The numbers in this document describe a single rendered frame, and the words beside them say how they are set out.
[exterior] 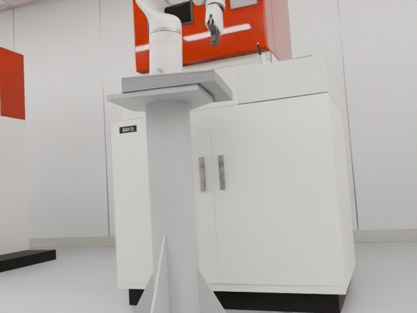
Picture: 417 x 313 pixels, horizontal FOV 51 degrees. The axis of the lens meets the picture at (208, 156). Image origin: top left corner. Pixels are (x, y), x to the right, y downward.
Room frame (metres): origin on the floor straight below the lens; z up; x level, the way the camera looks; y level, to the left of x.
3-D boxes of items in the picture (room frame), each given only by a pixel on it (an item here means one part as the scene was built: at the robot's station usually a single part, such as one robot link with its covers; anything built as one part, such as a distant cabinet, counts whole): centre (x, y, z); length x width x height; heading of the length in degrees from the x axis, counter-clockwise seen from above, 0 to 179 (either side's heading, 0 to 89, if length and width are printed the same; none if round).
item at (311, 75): (1.95, -0.41, 0.89); 0.62 x 0.35 x 0.14; 158
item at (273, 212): (2.05, -0.12, 0.41); 0.96 x 0.64 x 0.82; 68
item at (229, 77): (1.87, 0.11, 0.89); 0.55 x 0.09 x 0.14; 68
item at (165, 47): (1.55, 0.13, 0.96); 0.19 x 0.19 x 0.18
